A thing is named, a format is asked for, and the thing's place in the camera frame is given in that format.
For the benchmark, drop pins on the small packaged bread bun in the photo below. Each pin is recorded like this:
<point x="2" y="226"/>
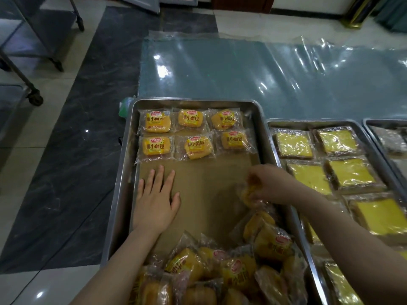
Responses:
<point x="198" y="146"/>
<point x="155" y="146"/>
<point x="190" y="119"/>
<point x="155" y="121"/>
<point x="224" y="119"/>
<point x="245" y="196"/>

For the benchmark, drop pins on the person's right forearm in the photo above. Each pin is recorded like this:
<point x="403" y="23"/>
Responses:
<point x="349" y="244"/>

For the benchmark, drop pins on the person's left hand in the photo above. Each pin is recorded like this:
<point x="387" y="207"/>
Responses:
<point x="154" y="209"/>

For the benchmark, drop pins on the pile of brown cake packets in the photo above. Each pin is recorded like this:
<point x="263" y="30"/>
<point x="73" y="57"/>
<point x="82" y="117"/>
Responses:
<point x="389" y="139"/>

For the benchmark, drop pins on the yellow cake slice packets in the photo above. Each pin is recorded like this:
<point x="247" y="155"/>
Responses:
<point x="294" y="144"/>

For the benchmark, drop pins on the person's left forearm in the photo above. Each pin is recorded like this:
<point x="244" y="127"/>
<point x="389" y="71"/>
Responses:
<point x="111" y="273"/>

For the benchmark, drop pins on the group of teal covered chairs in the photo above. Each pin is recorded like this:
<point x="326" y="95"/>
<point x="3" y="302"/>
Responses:
<point x="394" y="12"/>

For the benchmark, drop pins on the dark wooden door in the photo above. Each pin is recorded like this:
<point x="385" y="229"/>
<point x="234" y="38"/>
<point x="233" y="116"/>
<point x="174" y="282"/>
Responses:
<point x="241" y="3"/>

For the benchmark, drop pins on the gold and black bin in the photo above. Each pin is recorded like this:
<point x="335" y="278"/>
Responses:
<point x="357" y="12"/>

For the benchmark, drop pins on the steel tray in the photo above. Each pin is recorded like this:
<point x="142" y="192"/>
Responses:
<point x="276" y="123"/>
<point x="122" y="174"/>
<point x="375" y="121"/>

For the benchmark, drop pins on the crumpled green plastic bag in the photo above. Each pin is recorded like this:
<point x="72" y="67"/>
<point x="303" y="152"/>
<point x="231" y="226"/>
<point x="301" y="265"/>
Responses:
<point x="124" y="107"/>

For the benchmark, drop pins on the brown paper tray liner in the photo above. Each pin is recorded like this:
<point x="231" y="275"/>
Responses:
<point x="203" y="187"/>

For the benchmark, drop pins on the plastic covered teal tablecloth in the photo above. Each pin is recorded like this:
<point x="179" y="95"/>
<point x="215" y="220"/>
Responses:
<point x="238" y="79"/>

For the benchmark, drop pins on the person's right hand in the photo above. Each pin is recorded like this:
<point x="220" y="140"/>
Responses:
<point x="276" y="185"/>

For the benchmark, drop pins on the white framed door leaf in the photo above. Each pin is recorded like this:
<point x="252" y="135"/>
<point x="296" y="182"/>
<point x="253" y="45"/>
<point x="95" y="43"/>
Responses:
<point x="140" y="3"/>

